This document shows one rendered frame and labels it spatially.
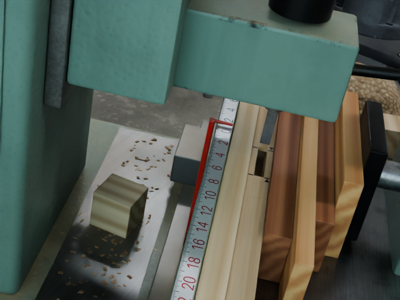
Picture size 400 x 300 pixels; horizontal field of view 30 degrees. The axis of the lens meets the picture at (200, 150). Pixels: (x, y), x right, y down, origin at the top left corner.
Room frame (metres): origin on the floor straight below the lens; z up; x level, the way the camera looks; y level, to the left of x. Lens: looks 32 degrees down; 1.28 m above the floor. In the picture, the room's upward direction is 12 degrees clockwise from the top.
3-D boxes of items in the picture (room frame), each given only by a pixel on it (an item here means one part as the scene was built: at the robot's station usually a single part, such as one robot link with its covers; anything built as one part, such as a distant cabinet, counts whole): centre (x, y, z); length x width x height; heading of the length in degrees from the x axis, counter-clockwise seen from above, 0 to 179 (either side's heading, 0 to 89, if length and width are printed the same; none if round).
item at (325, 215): (0.58, -0.11, 0.93); 0.22 x 0.02 x 0.05; 178
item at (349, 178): (0.57, -0.13, 0.94); 0.16 x 0.02 x 0.08; 178
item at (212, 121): (0.57, -0.01, 0.89); 0.02 x 0.01 x 0.14; 88
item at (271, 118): (0.57, -0.05, 0.97); 0.01 x 0.01 x 0.05; 88
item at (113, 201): (0.60, 0.07, 0.82); 0.04 x 0.04 x 0.04; 74
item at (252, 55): (0.57, -0.03, 1.03); 0.14 x 0.07 x 0.09; 88
